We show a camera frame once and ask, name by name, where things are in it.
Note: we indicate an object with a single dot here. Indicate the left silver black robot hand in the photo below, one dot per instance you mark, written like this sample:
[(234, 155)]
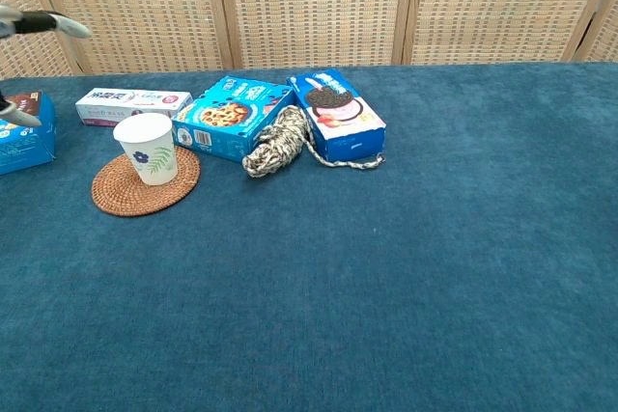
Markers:
[(34, 22)]

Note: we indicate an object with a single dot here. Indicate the white paper cup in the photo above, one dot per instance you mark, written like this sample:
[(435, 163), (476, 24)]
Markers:
[(149, 151)]

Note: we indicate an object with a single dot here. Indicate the brown woven round coaster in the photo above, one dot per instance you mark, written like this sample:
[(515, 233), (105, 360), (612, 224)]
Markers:
[(125, 195)]

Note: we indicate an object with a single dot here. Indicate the woven bamboo screen panel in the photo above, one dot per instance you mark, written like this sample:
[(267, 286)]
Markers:
[(314, 7), (603, 35), (502, 2), (140, 7), (24, 55)]

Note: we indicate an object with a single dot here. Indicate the brown and blue cookie box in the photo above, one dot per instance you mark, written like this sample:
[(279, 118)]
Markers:
[(26, 142)]

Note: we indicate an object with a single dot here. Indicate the white toothpaste box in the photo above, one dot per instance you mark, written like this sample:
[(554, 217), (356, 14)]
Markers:
[(130, 101)]

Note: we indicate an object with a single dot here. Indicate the blue chocolate chip cookie box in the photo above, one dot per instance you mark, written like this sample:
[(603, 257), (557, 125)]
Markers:
[(232, 118)]

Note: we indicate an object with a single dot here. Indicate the blue pink sandwich cookie box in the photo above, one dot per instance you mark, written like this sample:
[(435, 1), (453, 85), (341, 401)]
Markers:
[(338, 113)]

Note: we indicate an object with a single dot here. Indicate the blue table cloth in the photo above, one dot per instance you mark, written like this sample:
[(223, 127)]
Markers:
[(386, 262)]

